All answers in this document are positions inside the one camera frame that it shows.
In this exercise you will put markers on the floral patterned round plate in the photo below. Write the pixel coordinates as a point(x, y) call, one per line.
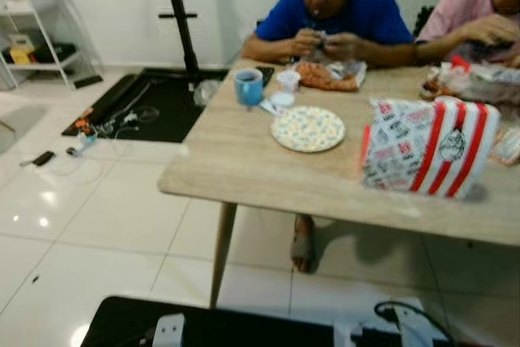
point(307, 129)

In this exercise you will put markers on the clear sauce packet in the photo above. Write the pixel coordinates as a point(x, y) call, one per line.
point(508, 145)

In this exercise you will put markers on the red white food tray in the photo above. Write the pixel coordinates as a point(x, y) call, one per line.
point(479, 83)

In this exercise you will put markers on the red white striped takeaway box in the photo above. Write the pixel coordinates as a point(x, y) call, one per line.
point(422, 148)

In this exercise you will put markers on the clear bag of fried food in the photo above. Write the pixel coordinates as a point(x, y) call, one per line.
point(325, 77)

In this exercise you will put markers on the man in blue shirt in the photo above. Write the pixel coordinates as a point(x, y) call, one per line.
point(357, 10)

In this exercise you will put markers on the grey slipper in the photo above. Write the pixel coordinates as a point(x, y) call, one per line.
point(302, 251)

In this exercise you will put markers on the small white cup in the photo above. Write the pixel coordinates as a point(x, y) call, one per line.
point(288, 80)

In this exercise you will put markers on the small white lid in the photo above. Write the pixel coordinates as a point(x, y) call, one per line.
point(283, 100)

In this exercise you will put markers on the light wooden dining table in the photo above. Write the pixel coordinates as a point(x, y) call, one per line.
point(244, 160)

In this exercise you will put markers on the blue mug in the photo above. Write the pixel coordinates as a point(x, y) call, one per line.
point(249, 88)

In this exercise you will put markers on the dark floor mat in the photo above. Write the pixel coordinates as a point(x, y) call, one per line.
point(244, 327)

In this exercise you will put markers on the black stand base mat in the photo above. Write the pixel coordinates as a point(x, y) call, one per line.
point(175, 111)

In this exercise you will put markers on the black stand pole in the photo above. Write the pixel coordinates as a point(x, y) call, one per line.
point(180, 30)

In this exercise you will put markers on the small white blue device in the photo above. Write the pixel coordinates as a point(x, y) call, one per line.
point(81, 145)

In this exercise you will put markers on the black bag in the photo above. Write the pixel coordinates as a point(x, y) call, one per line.
point(53, 53)

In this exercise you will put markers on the small black flat device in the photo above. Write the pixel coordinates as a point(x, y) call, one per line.
point(42, 158)

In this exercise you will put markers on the white shelf rack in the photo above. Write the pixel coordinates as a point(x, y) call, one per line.
point(49, 66)

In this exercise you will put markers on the yellow box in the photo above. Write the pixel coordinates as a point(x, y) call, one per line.
point(20, 48)

